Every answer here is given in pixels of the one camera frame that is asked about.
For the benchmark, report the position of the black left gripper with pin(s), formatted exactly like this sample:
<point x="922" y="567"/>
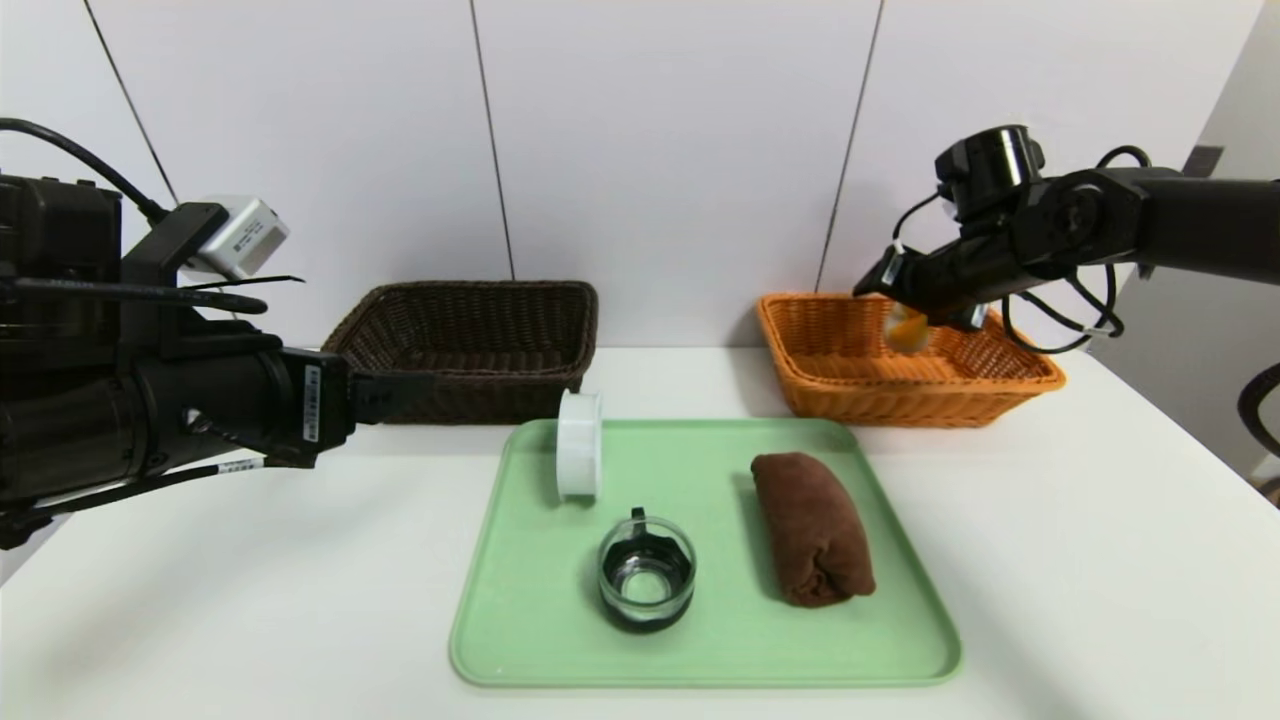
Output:
<point x="318" y="403"/>

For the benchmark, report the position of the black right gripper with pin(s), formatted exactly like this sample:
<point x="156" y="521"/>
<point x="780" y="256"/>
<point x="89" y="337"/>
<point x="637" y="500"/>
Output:
<point x="893" y="276"/>

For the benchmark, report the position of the yellow-topped egg tart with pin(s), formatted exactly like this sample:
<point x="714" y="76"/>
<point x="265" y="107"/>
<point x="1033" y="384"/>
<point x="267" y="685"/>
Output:
<point x="907" y="335"/>

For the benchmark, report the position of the white plastic spool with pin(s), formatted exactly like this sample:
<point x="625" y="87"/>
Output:
<point x="580" y="450"/>

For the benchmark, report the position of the brown towel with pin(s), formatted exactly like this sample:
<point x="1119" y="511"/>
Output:
<point x="810" y="530"/>

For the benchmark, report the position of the glass cup with black base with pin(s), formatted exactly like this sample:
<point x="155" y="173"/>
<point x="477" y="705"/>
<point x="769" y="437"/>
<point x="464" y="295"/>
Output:
<point x="647" y="580"/>

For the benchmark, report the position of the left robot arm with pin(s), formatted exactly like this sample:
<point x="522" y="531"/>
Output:
<point x="100" y="420"/>

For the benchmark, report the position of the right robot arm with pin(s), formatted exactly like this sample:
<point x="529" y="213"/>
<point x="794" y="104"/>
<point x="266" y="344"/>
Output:
<point x="1200" y="225"/>

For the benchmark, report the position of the dark brown wicker basket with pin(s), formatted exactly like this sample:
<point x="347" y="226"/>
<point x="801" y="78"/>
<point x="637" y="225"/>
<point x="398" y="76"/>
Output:
<point x="500" y="390"/>

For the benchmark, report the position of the orange wicker basket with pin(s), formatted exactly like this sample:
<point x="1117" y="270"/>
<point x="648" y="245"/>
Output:
<point x="900" y="400"/>

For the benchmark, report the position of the thin black zip tie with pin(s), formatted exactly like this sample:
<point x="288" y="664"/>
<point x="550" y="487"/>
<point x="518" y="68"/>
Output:
<point x="270" y="281"/>

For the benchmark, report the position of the light green plastic tray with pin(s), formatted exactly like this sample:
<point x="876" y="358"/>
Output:
<point x="540" y="640"/>

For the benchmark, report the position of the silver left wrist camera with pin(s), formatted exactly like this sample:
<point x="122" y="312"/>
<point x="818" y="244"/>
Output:
<point x="245" y="238"/>

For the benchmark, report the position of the black left camera bracket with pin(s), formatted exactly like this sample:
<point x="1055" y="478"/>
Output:
<point x="160" y="290"/>

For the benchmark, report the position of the dark wall plate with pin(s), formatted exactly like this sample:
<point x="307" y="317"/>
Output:
<point x="1205" y="163"/>

